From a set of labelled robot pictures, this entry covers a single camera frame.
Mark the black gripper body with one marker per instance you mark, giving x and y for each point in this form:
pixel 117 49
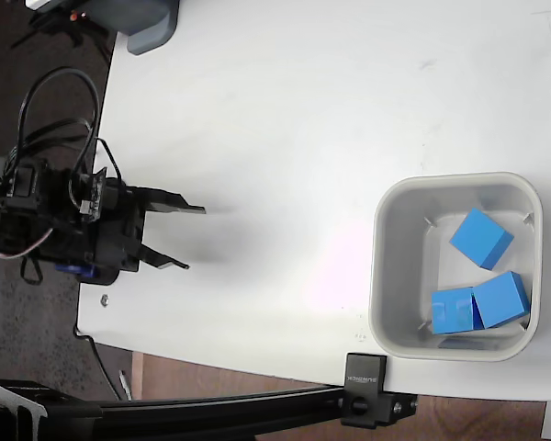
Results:
pixel 117 229

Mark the matte blue cube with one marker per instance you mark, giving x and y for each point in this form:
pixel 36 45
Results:
pixel 502 301
pixel 477 236

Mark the black six-joint robot arm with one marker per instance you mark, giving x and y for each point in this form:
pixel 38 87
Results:
pixel 27 211

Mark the black robot base blue clamps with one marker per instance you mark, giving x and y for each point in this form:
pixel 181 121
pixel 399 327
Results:
pixel 105 275

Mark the white plastic bin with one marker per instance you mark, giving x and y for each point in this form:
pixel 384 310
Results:
pixel 395 275

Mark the glossy blue cube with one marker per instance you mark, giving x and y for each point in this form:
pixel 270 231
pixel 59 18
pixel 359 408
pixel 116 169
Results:
pixel 452 312

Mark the small metal nut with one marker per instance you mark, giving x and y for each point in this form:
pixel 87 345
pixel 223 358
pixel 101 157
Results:
pixel 105 300

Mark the small white stick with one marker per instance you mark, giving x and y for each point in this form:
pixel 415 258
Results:
pixel 125 385

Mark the black device with red light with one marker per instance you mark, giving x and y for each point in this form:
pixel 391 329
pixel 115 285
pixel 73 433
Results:
pixel 50 23

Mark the white flat object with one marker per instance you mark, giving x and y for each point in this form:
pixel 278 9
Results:
pixel 41 3

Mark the black table clamp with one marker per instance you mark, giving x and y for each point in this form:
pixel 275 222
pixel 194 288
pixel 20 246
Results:
pixel 365 390

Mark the black camera circuit board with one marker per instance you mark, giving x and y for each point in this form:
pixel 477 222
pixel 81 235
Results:
pixel 92 197

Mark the black aluminium rail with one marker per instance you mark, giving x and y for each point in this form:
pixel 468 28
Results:
pixel 211 413

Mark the black metal bracket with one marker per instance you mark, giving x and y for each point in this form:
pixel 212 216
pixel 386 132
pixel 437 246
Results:
pixel 23 409

